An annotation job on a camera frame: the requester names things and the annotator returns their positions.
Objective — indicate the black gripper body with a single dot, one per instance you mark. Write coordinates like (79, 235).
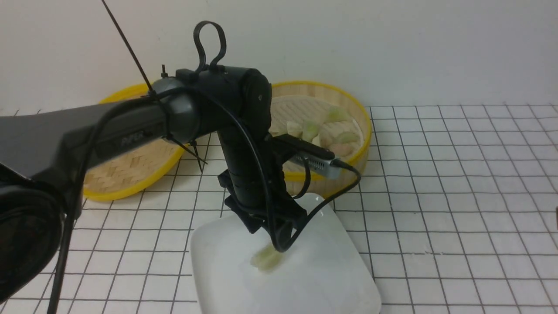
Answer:
(284, 207)

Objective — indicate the green steamed dumpling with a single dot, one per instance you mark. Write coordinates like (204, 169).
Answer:
(267, 259)

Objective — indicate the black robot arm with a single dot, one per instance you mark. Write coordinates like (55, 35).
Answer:
(44, 159)

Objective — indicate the white square plate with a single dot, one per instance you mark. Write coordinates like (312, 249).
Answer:
(322, 273)

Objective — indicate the white dumpling centre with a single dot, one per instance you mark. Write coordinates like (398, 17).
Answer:
(294, 129)

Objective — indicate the green dumpling centre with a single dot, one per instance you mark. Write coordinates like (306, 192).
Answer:
(310, 130)

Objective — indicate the pale pink dumpling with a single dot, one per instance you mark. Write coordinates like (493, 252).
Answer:
(341, 149)

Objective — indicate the bamboo steamer basket yellow rim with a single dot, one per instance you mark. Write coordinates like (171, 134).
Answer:
(300, 101)

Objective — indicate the green dumpling right side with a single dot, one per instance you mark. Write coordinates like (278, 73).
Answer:
(347, 137)

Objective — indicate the green dumpling far right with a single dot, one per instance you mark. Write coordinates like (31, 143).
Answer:
(337, 115)

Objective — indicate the woven bamboo steamer lid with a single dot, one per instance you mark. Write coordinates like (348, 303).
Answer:
(132, 172)

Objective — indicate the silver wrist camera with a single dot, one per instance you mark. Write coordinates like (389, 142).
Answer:
(297, 151)

